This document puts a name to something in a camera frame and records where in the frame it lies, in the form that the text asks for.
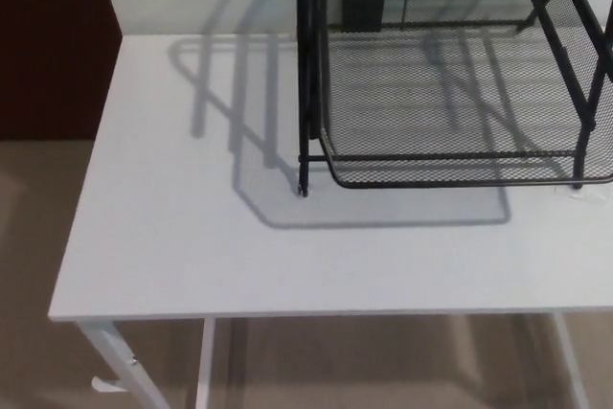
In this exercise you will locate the clear tape piece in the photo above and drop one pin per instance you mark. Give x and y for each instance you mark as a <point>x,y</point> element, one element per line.
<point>579,193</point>

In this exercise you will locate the black mesh file tray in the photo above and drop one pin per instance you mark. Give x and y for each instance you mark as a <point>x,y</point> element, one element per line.
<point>431,169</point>

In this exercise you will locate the black metal tray rack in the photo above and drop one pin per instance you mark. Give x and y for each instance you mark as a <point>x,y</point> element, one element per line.
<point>305,69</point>

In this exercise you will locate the white desk hook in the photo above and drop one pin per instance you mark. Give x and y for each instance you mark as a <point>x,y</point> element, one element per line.
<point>101,384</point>

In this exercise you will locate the black rectangular wall fixture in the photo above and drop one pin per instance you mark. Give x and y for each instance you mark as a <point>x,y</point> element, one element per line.
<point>363,11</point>

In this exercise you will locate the dark red-brown panel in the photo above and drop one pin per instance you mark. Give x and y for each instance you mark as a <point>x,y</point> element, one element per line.
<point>52,45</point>

